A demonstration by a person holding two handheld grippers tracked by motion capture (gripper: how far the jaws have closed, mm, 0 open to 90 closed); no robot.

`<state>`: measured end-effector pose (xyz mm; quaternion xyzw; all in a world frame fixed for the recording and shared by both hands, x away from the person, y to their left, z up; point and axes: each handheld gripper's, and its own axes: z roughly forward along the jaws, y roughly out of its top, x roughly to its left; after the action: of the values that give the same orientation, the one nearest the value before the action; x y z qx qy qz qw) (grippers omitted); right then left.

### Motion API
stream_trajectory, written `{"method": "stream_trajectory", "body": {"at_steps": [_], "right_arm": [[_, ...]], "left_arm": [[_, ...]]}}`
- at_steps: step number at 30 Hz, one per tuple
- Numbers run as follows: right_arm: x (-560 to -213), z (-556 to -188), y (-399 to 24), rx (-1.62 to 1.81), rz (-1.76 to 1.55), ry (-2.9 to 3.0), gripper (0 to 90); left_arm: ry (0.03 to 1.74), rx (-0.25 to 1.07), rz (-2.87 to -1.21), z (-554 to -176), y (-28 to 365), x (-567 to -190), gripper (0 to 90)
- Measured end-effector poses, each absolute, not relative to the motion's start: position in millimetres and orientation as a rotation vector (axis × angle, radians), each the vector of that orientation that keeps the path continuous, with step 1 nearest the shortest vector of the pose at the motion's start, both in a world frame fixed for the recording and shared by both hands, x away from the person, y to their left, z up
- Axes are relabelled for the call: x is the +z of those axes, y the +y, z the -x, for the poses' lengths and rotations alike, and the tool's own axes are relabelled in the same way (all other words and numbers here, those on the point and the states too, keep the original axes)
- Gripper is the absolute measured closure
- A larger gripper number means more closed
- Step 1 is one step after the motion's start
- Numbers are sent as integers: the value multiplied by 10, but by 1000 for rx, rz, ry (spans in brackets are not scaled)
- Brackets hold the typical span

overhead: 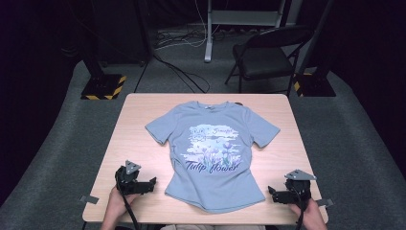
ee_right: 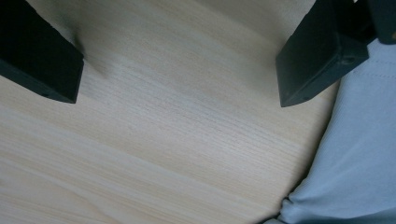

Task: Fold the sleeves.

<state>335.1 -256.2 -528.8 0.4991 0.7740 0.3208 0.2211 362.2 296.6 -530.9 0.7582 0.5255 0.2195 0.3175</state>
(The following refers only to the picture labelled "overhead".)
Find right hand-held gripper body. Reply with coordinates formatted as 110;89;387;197
283;169;318;209

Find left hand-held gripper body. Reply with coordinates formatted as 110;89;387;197
114;160;144;196

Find blue printed t-shirt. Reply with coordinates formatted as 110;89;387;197
145;100;282;215

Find person's left hand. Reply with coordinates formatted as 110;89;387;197
104;186;139;224

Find person's right hand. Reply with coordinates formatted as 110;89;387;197
288;197;326;228

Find black stand with striped base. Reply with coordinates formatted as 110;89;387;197
292;0;338;98
79;32;127;101

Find black folding chair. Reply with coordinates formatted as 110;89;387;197
224;25;315;98

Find black cabinet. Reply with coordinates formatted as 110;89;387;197
91;0;153;65

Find white metal stand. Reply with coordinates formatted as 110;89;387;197
204;0;287;63

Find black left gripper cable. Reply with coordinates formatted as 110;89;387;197
115;169;142;230

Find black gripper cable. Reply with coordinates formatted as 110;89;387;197
292;186;308;230
115;169;142;230

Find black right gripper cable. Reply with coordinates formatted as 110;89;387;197
292;186;308;230

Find grey table edge bracket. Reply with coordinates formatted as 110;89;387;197
315;198;335;208
79;195;100;205

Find black floor cable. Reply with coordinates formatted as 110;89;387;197
133;53;212;95

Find white floor cables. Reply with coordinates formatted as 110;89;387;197
154;0;209;51

